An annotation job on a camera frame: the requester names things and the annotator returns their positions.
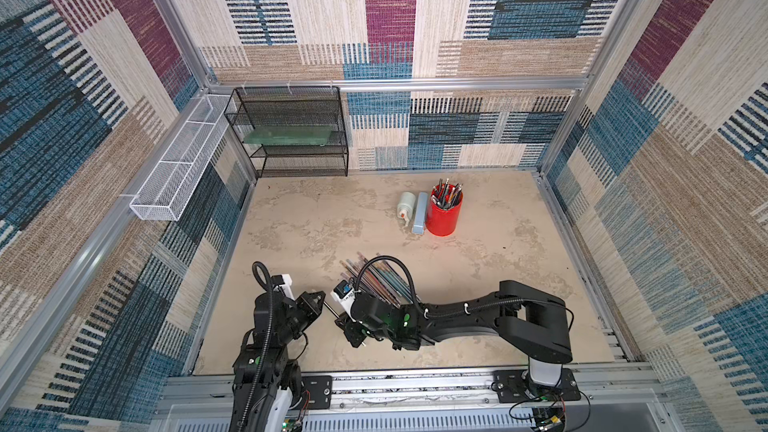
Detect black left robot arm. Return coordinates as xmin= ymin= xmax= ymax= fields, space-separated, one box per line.
xmin=229 ymin=261 xmax=325 ymax=431

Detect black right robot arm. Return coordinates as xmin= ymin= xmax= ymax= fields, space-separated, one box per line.
xmin=332 ymin=255 xmax=574 ymax=392

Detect bundle of capped pencils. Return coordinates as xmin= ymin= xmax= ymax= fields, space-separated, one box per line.
xmin=340 ymin=253 xmax=412 ymax=306

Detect pencils in red cup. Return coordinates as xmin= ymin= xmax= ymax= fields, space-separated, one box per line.
xmin=430 ymin=179 xmax=463 ymax=211

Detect light blue eraser box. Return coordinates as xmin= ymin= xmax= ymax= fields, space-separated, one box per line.
xmin=411 ymin=192 xmax=430 ymax=235

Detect red pencil cup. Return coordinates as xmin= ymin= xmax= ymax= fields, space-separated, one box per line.
xmin=426 ymin=196 xmax=463 ymax=237

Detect green board on shelf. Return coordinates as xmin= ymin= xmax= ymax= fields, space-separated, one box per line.
xmin=243 ymin=126 xmax=334 ymax=146

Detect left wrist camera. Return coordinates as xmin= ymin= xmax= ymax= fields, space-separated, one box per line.
xmin=271 ymin=274 xmax=295 ymax=300

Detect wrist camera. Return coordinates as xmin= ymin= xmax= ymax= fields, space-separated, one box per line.
xmin=332 ymin=280 xmax=355 ymax=317
xmin=271 ymin=274 xmax=295 ymax=300

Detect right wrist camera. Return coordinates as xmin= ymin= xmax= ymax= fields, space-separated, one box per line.
xmin=332 ymin=280 xmax=355 ymax=317

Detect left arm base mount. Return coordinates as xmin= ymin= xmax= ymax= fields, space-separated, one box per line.
xmin=292 ymin=375 xmax=333 ymax=411

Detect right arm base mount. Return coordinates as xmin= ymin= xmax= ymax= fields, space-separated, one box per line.
xmin=490 ymin=368 xmax=581 ymax=404

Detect white wire mesh basket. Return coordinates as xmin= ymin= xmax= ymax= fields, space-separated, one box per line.
xmin=130 ymin=94 xmax=230 ymax=221

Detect black wire mesh shelf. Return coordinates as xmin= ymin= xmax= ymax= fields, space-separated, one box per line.
xmin=224 ymin=86 xmax=349 ymax=178

